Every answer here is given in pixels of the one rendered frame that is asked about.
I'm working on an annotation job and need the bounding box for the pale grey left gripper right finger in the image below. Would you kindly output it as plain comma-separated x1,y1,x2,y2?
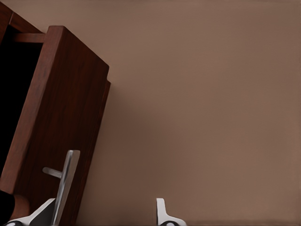
156,198,187,226

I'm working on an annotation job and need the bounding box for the dark wooden cabinet body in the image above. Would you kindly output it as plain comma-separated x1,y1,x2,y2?
0,3,42,48

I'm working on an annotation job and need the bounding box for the silver drawer handle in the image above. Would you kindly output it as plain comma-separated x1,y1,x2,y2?
42,150,81,226

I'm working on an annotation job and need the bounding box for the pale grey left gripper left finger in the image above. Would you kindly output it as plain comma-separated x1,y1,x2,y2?
6,198,56,226

